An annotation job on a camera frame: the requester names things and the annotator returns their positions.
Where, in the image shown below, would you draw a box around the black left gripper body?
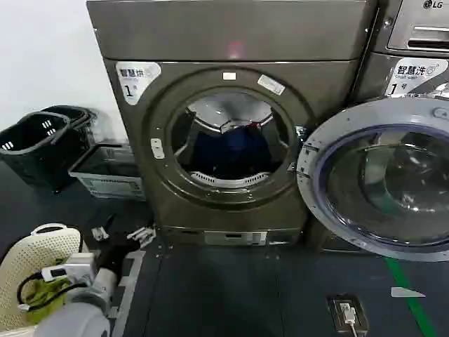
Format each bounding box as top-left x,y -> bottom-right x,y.
95,232 -> 142,274

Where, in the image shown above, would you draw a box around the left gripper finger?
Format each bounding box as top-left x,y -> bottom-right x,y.
91,213 -> 117,242
126,220 -> 158,247

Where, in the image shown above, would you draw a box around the grey plastic crate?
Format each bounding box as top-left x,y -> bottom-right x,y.
67,143 -> 147,202

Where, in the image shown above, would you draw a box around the white perforated laundry basket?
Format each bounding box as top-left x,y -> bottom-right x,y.
0,224 -> 86,328

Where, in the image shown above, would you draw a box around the green cloth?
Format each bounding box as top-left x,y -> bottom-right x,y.
20,257 -> 69,326

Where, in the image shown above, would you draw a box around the black plastic basket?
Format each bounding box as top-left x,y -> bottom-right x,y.
0,112 -> 72,194
41,104 -> 98,166

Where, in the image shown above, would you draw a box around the dark blue clothes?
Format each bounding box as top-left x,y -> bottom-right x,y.
190,121 -> 272,177

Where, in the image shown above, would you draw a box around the grey front-load dryer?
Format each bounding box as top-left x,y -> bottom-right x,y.
86,0 -> 380,247

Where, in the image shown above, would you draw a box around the floor socket box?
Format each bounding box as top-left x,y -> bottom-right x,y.
326,293 -> 370,333

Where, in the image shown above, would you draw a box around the round glass dryer door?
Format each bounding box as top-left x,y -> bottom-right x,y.
295,95 -> 449,263

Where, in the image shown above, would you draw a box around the grey washer with number label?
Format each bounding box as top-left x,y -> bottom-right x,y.
352,51 -> 449,254

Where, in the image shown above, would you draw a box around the silver machine with drawer panel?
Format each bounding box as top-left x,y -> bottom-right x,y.
376,0 -> 449,57

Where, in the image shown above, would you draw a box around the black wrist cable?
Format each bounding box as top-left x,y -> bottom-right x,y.
16,269 -> 89,314

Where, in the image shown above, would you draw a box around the white plug with cable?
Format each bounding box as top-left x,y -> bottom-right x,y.
337,303 -> 366,337

